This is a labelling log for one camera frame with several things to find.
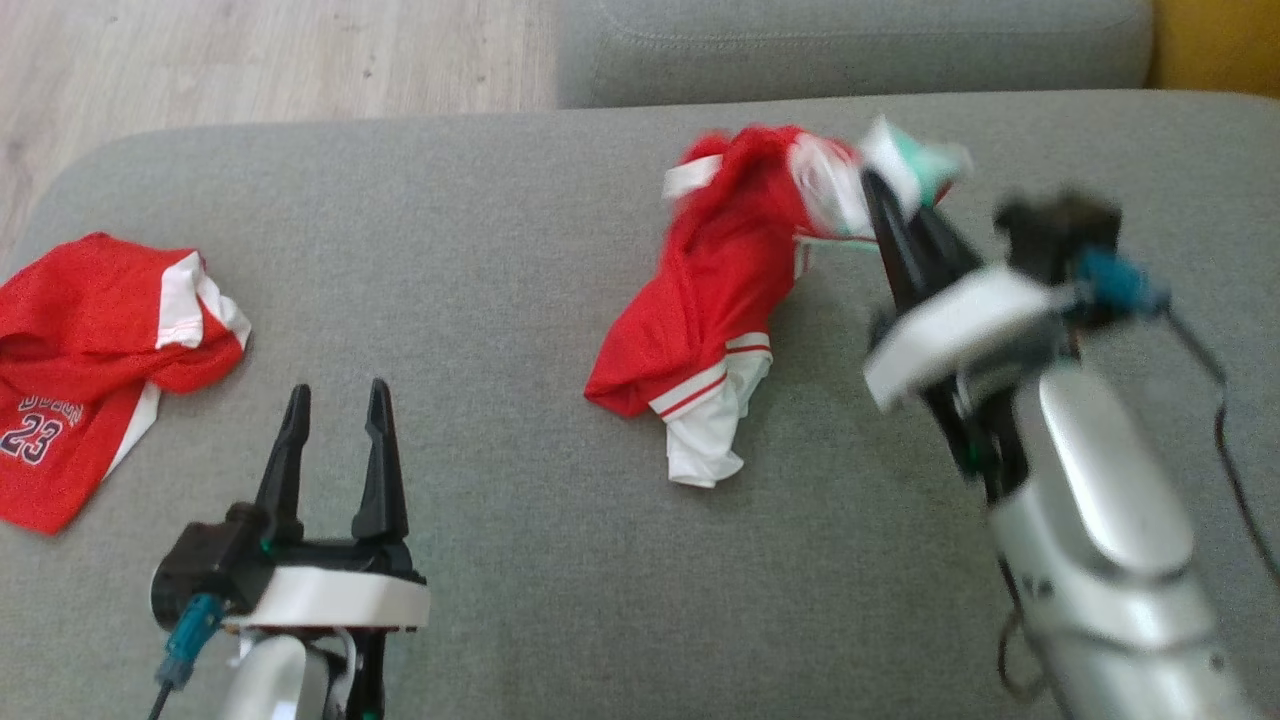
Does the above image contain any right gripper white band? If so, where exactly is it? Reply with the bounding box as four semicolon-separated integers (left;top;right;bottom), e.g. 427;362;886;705
862;170;1069;501

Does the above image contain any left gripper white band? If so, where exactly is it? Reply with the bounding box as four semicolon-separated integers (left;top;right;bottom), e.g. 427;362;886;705
225;378;431;633

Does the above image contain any red basketball jersey white trim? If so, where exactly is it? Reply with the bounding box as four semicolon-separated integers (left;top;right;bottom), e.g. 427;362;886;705
585;118;973;489

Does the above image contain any red garment with number 23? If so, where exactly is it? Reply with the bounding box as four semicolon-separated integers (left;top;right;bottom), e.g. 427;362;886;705
0;232;252;535

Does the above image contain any large yellow sofa back cushion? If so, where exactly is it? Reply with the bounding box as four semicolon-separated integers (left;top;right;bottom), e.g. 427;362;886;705
1148;0;1280;99

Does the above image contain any right arm cable teal connector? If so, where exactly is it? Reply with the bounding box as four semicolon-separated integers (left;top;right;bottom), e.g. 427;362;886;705
1076;248;1280;591

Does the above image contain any arm cable teal connector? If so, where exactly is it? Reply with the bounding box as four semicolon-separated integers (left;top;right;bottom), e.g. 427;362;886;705
1076;248;1280;591
148;593;225;720

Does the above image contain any left arm cable teal connector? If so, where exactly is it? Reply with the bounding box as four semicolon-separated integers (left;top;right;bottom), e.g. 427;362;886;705
148;593;225;720

